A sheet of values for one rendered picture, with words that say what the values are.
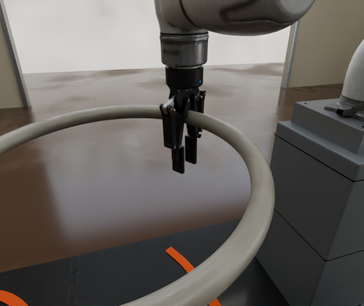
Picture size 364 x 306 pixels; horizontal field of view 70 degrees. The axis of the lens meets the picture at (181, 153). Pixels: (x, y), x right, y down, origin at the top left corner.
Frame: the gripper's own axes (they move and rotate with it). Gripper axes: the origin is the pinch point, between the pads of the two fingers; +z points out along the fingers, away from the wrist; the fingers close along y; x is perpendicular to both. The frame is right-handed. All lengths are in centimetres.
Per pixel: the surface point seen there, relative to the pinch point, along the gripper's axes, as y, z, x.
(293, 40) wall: -519, 32, -115
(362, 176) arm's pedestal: -42, 16, 36
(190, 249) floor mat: -41, 91, -26
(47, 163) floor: -48, 98, -195
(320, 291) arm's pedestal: -39, 69, 38
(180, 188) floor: -89, 97, -68
